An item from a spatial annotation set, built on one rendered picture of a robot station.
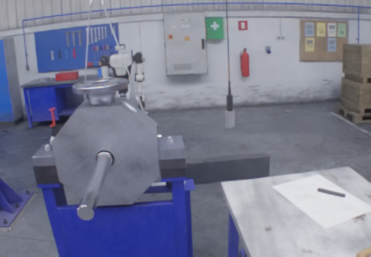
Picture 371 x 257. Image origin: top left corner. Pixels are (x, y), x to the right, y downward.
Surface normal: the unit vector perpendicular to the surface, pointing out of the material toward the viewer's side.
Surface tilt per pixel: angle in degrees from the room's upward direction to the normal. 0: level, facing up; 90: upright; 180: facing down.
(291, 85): 90
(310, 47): 90
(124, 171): 90
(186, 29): 90
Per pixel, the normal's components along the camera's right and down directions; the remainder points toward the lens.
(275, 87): 0.05, 0.26
